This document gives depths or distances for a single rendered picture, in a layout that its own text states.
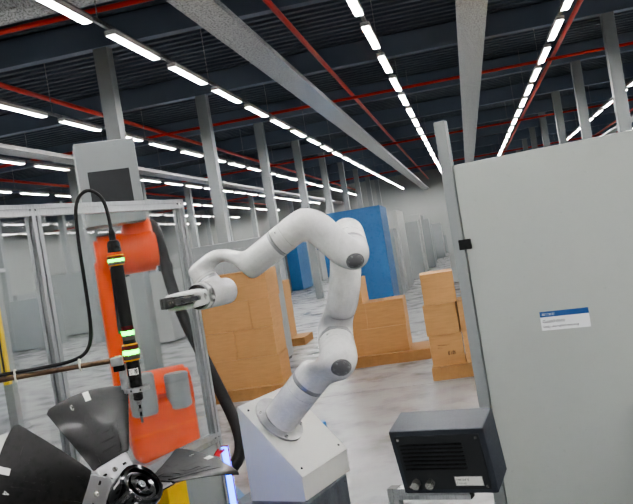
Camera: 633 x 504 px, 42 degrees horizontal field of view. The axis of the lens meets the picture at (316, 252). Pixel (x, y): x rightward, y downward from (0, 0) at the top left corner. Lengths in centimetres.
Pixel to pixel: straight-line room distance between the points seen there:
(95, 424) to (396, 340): 930
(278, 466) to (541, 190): 160
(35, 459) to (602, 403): 233
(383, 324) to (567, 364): 796
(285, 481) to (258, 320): 758
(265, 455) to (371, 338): 873
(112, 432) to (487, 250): 192
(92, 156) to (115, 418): 409
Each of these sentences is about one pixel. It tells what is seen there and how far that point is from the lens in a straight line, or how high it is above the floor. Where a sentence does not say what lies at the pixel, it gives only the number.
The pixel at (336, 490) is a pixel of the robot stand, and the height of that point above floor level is 90.
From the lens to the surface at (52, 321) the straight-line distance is 303.
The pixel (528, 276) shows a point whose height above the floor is 148.
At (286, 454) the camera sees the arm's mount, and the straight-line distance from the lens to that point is 279.
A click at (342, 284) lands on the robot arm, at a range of 254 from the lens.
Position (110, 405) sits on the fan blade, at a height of 140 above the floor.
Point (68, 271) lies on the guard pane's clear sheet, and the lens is 313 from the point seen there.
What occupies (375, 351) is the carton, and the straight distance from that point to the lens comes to 1149.
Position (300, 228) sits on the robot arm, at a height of 180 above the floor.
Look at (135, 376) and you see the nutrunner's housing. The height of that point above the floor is 148.
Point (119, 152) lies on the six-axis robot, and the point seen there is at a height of 267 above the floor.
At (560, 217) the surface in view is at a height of 170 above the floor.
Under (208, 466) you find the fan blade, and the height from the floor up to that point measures 118.
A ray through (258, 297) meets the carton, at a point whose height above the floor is 124.
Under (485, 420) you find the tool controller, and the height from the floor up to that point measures 124.
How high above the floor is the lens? 174
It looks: level
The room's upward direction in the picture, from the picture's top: 9 degrees counter-clockwise
